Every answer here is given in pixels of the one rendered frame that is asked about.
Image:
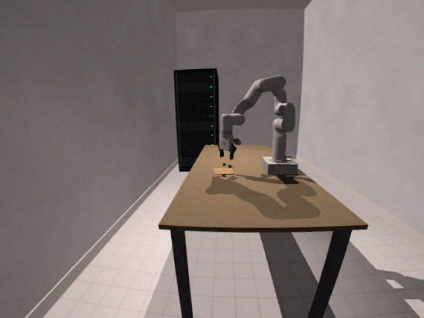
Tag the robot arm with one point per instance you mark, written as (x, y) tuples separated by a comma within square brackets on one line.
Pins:
[(281, 108)]

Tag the tan square mat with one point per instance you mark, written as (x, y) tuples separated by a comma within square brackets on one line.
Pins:
[(227, 171)]

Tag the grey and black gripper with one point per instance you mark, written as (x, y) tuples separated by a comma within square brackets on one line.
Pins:
[(226, 142)]

